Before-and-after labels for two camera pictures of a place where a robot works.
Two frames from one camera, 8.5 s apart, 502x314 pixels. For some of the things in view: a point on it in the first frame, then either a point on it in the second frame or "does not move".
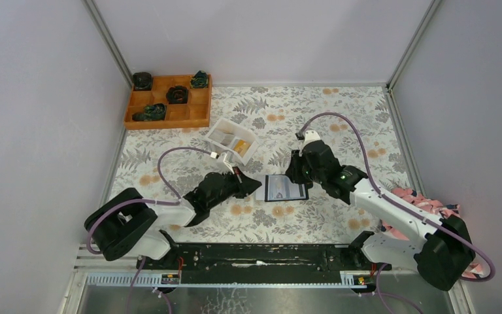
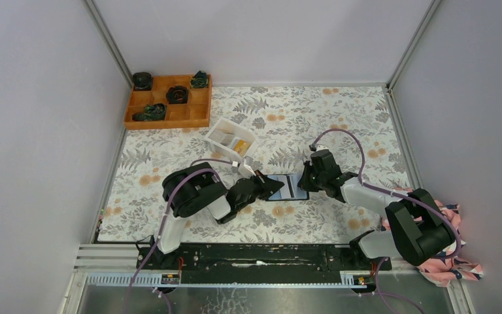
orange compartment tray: x=172 y=102 does not move
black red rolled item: x=177 y=95 does not move
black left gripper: x=244 y=185 -> x=267 y=185
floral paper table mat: x=355 y=121 does not move
